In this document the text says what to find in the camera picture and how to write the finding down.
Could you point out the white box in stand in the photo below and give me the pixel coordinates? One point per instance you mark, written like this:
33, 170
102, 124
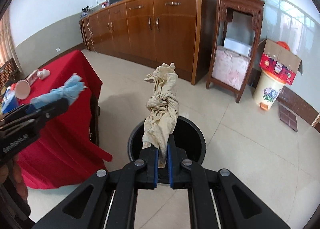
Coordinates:
237, 46

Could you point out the pink white paper cup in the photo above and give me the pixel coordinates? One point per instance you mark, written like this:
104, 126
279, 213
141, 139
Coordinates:
22, 88

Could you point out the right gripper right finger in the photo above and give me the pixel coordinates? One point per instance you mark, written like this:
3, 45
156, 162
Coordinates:
176, 174

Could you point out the beige cloth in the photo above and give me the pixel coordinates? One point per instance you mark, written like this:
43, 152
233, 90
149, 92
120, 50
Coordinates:
164, 110

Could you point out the brown floor tile sample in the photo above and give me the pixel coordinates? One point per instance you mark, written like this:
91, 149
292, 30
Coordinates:
288, 118

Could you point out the long wooden sideboard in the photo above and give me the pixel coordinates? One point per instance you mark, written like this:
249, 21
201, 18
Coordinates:
153, 32

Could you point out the white floral bucket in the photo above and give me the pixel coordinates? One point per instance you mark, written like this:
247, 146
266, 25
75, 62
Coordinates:
268, 89

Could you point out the carved dark wooden stand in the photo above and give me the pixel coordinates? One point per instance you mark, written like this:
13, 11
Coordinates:
238, 25

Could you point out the light blue cloth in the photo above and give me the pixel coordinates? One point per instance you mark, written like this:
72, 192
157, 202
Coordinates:
69, 91

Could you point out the blue plastic bowl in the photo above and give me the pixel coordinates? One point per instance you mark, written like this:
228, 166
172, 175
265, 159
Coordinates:
9, 102

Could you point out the pink quilt package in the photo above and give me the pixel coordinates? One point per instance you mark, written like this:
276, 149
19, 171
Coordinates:
230, 67

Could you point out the black round trash bin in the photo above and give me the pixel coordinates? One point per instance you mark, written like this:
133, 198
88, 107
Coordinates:
187, 136

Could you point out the red cardboard box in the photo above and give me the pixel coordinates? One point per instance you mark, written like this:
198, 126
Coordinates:
277, 59

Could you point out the red tablecloth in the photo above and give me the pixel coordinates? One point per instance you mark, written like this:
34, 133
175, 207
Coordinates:
64, 154

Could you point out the person's left hand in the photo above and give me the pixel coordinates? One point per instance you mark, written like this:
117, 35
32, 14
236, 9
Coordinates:
16, 172

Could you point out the white crumpled wrapper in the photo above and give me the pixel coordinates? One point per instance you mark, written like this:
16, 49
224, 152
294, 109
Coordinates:
42, 74

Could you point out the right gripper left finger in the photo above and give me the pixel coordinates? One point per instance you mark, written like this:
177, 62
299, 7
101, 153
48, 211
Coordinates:
149, 177

